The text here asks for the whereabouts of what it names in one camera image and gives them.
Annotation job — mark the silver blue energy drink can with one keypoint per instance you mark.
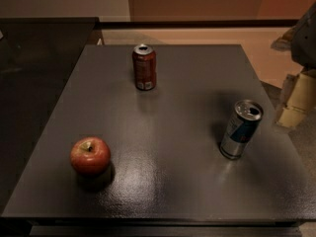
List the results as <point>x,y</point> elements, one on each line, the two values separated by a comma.
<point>240,129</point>

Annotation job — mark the dark side table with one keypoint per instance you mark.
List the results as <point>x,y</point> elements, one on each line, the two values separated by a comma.
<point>37,57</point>

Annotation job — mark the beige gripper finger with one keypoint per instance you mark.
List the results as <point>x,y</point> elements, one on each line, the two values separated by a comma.
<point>297,98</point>

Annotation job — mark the red apple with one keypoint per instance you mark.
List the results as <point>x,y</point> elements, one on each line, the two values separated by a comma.
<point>90,157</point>

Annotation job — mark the red coke can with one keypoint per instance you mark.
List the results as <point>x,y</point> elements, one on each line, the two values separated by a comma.
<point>144,67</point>

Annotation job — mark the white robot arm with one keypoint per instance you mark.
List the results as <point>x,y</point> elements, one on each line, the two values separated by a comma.
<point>300,40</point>

